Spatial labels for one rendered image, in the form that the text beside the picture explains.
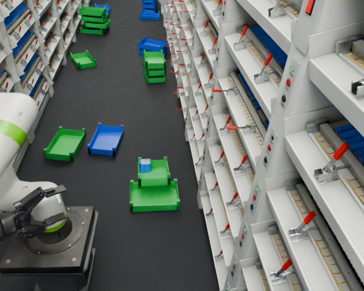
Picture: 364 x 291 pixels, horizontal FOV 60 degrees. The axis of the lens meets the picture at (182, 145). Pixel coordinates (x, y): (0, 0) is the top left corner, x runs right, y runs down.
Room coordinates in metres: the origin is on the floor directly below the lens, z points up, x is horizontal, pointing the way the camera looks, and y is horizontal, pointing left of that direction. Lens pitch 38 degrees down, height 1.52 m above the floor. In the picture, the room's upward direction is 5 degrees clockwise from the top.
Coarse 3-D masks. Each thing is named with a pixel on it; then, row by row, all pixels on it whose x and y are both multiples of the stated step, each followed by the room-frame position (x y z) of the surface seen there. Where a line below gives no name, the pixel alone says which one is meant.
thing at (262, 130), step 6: (234, 72) 1.32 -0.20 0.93; (234, 78) 1.26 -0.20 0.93; (234, 84) 1.23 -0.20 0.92; (240, 84) 1.20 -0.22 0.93; (240, 90) 1.16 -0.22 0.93; (240, 96) 1.13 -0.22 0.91; (246, 96) 1.10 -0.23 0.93; (240, 102) 1.09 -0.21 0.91; (246, 102) 1.06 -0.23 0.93; (252, 108) 1.02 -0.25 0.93; (252, 114) 0.98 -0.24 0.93; (258, 120) 0.94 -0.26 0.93; (258, 126) 0.90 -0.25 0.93; (258, 132) 0.89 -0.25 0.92; (264, 132) 0.87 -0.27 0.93; (264, 138) 0.84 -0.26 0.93
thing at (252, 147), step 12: (228, 72) 1.32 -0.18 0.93; (240, 72) 1.35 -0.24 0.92; (228, 84) 1.26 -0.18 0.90; (228, 108) 1.15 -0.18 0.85; (240, 108) 1.07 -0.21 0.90; (240, 120) 0.99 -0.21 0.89; (264, 120) 0.97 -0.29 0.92; (240, 132) 0.93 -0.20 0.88; (252, 144) 0.85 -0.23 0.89; (252, 156) 0.79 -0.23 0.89
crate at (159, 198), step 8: (136, 184) 1.46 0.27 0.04; (176, 184) 1.48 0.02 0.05; (136, 192) 1.43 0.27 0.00; (144, 192) 1.43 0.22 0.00; (152, 192) 1.44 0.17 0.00; (160, 192) 1.44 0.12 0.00; (168, 192) 1.45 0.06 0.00; (176, 192) 1.46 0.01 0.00; (136, 200) 1.36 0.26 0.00; (144, 200) 1.36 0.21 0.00; (152, 200) 1.37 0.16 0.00; (160, 200) 1.37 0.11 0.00; (168, 200) 1.38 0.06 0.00; (176, 200) 1.32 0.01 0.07; (136, 208) 1.27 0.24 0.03; (144, 208) 1.28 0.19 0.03; (152, 208) 1.28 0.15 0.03; (160, 208) 1.29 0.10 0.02; (168, 208) 1.30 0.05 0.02; (176, 208) 1.31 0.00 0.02
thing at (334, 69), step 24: (360, 24) 0.65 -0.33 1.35; (312, 48) 0.64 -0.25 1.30; (336, 48) 0.63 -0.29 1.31; (360, 48) 0.60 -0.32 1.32; (312, 72) 0.62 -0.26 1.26; (336, 72) 0.57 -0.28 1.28; (360, 72) 0.55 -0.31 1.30; (336, 96) 0.52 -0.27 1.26; (360, 96) 0.48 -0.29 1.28; (360, 120) 0.45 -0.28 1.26
